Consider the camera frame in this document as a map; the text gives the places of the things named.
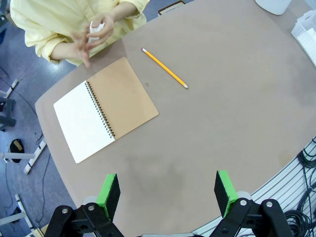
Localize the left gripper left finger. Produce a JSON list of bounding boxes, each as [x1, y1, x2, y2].
[[45, 173, 124, 237]]

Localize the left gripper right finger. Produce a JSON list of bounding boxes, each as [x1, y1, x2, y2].
[[211, 170, 293, 237]]

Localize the spiral notebook with brown cover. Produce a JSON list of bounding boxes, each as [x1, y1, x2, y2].
[[53, 56, 159, 164]]

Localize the yellow pencil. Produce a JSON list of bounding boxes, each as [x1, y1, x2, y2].
[[141, 47, 189, 89]]

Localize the white paper ball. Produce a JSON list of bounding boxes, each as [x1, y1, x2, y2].
[[88, 20, 106, 43]]

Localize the person's left forearm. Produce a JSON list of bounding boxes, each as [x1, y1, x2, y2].
[[108, 0, 147, 23]]

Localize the person's right forearm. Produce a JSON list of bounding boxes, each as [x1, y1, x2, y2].
[[49, 40, 76, 61]]

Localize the person's right hand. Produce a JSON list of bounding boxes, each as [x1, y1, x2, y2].
[[71, 30, 91, 68]]

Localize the person's left hand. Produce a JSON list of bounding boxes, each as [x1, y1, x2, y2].
[[86, 12, 116, 48]]

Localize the black shoe on floor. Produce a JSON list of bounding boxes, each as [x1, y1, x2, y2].
[[8, 138, 23, 164]]

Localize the grey step stool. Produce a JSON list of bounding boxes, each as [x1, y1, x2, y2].
[[0, 97, 17, 132]]

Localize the white plastic basket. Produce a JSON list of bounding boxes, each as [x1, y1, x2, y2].
[[290, 9, 316, 68]]

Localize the person in yellow shirt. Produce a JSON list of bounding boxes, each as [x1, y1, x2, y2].
[[9, 0, 151, 66]]

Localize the white trash bin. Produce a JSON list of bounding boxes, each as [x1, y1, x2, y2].
[[254, 0, 292, 16]]

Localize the brown framed board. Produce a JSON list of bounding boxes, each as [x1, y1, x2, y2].
[[157, 0, 186, 17]]

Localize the thick black cable coil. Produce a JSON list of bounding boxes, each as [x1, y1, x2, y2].
[[283, 209, 316, 237]]

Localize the white table leg frame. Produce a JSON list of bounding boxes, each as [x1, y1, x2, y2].
[[0, 137, 48, 175]]

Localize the thin black cable loop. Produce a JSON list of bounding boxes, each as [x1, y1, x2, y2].
[[296, 137, 316, 194]]

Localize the white floor frame legs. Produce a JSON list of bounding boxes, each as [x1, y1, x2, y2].
[[0, 193, 36, 232]]

